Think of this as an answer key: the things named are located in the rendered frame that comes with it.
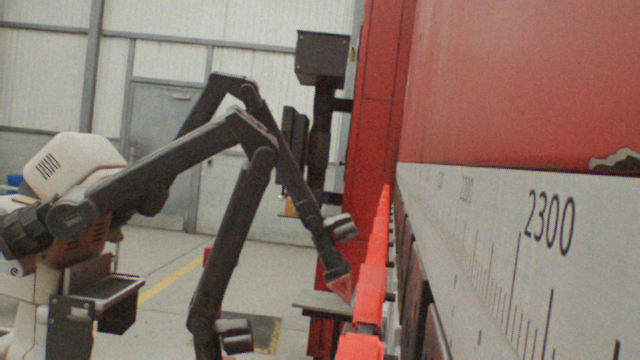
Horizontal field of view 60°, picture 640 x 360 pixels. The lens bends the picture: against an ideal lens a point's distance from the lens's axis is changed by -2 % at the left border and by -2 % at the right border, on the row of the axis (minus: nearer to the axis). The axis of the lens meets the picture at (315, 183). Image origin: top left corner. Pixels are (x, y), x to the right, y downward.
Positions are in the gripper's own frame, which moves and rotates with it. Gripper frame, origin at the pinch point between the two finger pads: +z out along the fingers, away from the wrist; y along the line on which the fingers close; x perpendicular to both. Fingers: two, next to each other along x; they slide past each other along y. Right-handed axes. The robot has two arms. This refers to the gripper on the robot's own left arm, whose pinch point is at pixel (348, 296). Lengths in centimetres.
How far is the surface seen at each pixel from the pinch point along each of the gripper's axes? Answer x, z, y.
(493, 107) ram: -30, -32, -139
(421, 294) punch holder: -25, -24, -124
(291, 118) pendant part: 7, -63, 98
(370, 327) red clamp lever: -20, -20, -113
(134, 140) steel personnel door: 312, -204, 654
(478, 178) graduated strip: -29, -30, -138
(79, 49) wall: 334, -366, 652
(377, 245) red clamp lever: -21, -23, -90
